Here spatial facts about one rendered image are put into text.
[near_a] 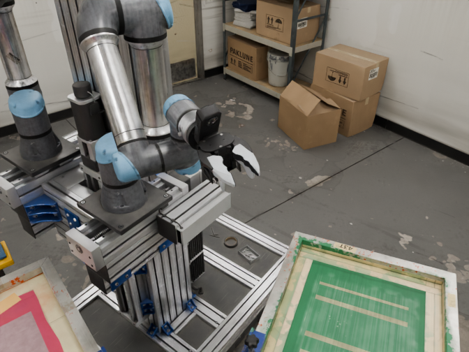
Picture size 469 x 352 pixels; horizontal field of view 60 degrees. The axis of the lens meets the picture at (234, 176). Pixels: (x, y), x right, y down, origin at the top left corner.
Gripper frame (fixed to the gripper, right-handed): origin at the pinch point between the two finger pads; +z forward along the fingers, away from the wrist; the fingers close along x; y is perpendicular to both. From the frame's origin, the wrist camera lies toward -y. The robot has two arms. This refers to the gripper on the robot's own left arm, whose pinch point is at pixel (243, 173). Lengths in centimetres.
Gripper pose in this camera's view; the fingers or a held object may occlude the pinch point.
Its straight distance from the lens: 75.4
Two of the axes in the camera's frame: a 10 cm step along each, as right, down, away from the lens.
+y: 1.2, 7.6, 6.4
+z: 4.7, 5.3, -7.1
